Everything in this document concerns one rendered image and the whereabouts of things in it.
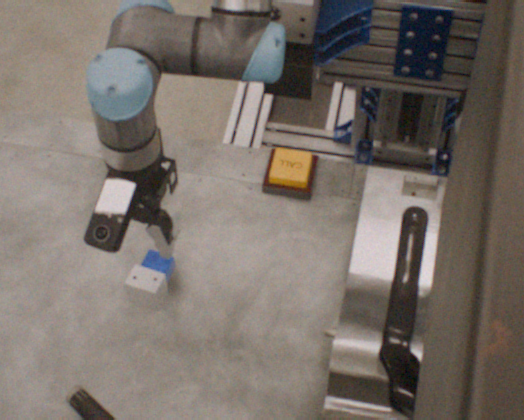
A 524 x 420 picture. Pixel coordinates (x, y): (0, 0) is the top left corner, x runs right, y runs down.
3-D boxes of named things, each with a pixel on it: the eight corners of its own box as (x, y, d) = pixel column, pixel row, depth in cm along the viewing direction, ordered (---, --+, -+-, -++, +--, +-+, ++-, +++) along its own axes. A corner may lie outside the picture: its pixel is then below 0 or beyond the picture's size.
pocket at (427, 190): (402, 185, 167) (405, 171, 164) (436, 190, 167) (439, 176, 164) (398, 209, 165) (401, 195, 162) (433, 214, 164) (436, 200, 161)
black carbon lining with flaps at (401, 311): (400, 211, 163) (407, 174, 155) (508, 228, 161) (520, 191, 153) (367, 421, 143) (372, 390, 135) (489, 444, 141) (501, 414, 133)
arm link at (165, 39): (205, 37, 141) (190, 100, 134) (121, 28, 142) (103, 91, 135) (202, -9, 134) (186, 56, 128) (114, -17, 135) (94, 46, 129)
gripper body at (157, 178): (181, 186, 149) (174, 130, 139) (155, 233, 144) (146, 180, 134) (131, 170, 151) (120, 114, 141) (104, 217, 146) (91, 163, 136)
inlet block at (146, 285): (164, 234, 169) (161, 214, 165) (193, 243, 168) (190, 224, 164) (128, 301, 162) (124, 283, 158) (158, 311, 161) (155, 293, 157)
